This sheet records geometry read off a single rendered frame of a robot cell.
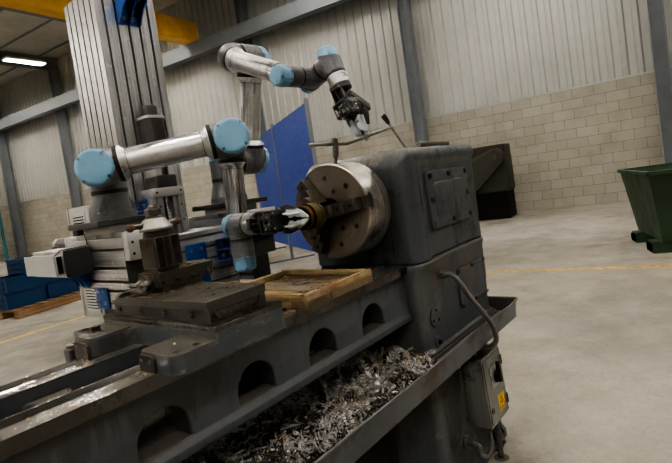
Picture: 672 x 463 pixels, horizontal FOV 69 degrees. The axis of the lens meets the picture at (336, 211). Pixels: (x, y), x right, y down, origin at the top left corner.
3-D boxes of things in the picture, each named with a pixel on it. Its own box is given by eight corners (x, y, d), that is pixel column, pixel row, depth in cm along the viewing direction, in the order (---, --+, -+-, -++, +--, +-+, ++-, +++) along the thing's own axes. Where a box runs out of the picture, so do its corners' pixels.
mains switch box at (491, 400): (493, 445, 205) (467, 251, 200) (535, 454, 194) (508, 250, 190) (458, 492, 178) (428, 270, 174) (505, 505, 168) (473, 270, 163)
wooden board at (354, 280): (287, 280, 169) (285, 268, 169) (373, 281, 147) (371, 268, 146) (217, 304, 146) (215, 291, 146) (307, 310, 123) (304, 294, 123)
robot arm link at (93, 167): (88, 192, 160) (251, 152, 173) (76, 191, 146) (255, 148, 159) (77, 156, 159) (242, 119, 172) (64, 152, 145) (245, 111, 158)
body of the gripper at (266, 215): (273, 235, 148) (247, 237, 156) (293, 230, 154) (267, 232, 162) (270, 210, 147) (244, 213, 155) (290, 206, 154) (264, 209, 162)
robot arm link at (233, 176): (211, 129, 180) (225, 261, 182) (211, 124, 170) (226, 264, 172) (243, 127, 183) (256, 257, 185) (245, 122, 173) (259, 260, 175)
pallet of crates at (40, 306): (59, 297, 804) (51, 250, 800) (94, 295, 772) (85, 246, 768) (-18, 320, 694) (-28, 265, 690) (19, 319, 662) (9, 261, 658)
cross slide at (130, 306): (163, 296, 138) (161, 281, 138) (268, 302, 111) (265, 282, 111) (105, 314, 125) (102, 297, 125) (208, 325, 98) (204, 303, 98)
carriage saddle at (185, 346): (172, 315, 140) (168, 295, 140) (288, 326, 111) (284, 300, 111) (62, 353, 117) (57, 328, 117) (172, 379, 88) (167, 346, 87)
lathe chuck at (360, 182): (314, 249, 180) (309, 163, 176) (387, 257, 161) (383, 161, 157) (297, 254, 173) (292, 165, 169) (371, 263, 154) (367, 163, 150)
